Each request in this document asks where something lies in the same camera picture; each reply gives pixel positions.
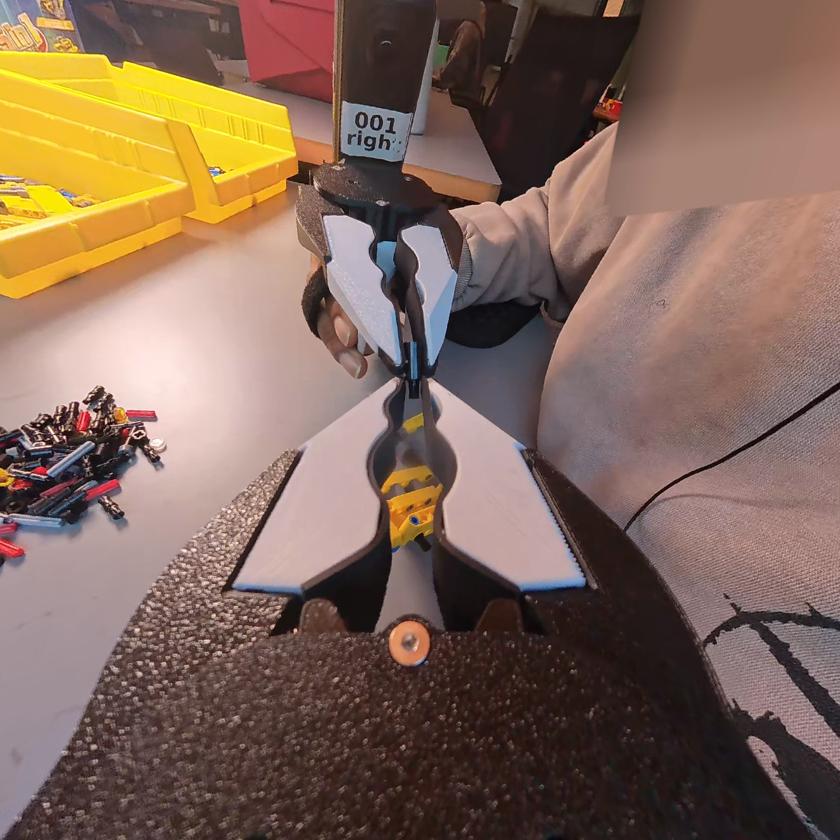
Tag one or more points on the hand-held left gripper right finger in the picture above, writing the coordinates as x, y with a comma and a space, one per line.
505, 512

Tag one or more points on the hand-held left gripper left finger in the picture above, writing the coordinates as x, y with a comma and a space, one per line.
315, 512

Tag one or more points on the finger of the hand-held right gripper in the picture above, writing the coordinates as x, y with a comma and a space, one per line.
358, 275
433, 282

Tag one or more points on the black connector pin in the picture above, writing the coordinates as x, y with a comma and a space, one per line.
414, 367

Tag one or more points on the yellow beam assembly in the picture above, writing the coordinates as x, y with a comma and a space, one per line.
410, 505

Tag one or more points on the pile of small building pieces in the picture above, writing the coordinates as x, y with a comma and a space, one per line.
65, 466

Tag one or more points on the yellow storage bin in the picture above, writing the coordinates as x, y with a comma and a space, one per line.
98, 236
249, 177

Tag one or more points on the person's right forearm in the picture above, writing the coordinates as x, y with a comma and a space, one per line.
525, 249

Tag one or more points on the person's right hand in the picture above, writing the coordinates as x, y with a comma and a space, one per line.
341, 341

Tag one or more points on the white water bottle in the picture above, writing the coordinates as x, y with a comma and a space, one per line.
423, 98

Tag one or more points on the black wrist rest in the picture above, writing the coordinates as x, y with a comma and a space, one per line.
492, 325

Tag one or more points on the brown bag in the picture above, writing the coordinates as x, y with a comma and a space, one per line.
463, 65

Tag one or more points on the red bag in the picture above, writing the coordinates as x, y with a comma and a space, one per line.
289, 46

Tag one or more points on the adjacent grey table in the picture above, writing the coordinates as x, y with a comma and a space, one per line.
459, 157

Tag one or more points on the clear round stud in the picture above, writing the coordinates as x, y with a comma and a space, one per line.
156, 444

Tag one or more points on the black office chair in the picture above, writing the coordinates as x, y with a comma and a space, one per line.
558, 98

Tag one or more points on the person's beige sweatshirt torso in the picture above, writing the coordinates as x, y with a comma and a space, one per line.
689, 459

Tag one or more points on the heap of yellow building pieces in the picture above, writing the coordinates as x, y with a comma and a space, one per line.
39, 197

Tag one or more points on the robot kit box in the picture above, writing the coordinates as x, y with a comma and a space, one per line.
39, 26

